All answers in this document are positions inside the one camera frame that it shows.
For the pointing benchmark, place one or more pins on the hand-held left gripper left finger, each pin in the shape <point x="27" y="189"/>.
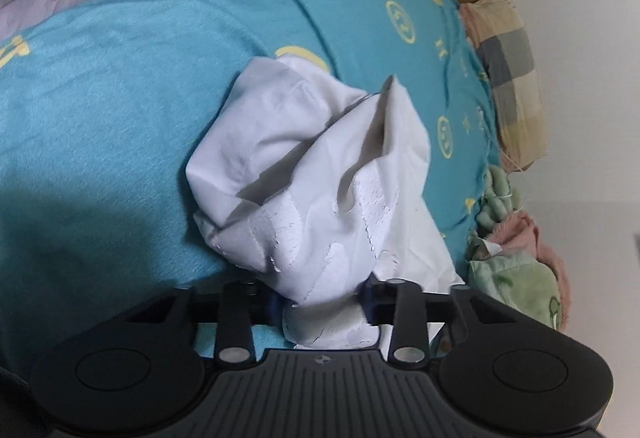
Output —
<point x="272" y="310"/>

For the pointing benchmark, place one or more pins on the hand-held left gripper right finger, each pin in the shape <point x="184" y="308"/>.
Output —
<point x="367" y="303"/>

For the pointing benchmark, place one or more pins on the white shirt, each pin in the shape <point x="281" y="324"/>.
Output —
<point x="300" y="168"/>

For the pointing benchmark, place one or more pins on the green plush blanket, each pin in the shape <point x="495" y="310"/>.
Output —
<point x="520" y="283"/>

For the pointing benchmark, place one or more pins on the pink plush blanket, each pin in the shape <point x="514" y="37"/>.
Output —
<point x="525" y="230"/>

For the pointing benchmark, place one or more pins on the teal patterned bed sheet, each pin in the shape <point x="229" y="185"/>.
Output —
<point x="125" y="93"/>

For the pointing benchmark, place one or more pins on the plaid pillow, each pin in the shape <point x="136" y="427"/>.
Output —
<point x="510" y="68"/>

